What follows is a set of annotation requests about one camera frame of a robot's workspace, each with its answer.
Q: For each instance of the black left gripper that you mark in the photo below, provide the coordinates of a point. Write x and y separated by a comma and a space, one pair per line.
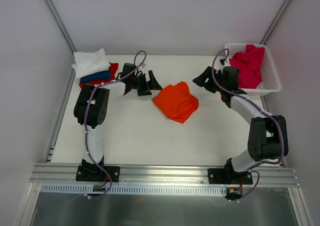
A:
143, 84

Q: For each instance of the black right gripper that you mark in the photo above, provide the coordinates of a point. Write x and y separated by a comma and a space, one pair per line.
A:
214, 79

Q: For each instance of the orange t-shirt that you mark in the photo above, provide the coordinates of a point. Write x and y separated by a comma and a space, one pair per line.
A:
176, 102

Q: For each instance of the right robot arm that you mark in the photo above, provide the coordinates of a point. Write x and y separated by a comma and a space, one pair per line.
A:
267, 140

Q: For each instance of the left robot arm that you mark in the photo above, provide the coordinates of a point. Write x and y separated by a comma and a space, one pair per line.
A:
90, 111

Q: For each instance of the red folded t-shirt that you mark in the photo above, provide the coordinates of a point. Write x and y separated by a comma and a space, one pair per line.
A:
113, 67

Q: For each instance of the blue folded t-shirt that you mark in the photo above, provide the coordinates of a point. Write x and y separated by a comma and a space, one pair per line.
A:
103, 75

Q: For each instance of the magenta crumpled t-shirt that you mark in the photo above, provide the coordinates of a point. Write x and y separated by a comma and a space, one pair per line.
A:
249, 64

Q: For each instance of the white plastic basket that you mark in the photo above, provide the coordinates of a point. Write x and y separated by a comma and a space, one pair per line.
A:
270, 79

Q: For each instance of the white folded t-shirt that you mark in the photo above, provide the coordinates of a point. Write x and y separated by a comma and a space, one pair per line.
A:
89, 63

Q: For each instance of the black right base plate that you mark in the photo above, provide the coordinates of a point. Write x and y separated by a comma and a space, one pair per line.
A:
222, 176

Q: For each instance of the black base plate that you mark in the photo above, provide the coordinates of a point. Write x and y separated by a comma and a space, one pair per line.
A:
222, 176
112, 173

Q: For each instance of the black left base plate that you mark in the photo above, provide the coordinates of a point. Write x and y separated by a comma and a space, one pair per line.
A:
112, 173

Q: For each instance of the aluminium mounting rail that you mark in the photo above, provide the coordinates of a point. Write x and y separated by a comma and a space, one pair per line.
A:
166, 175

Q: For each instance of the white slotted cable duct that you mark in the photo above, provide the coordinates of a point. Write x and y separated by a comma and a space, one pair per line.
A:
135, 189

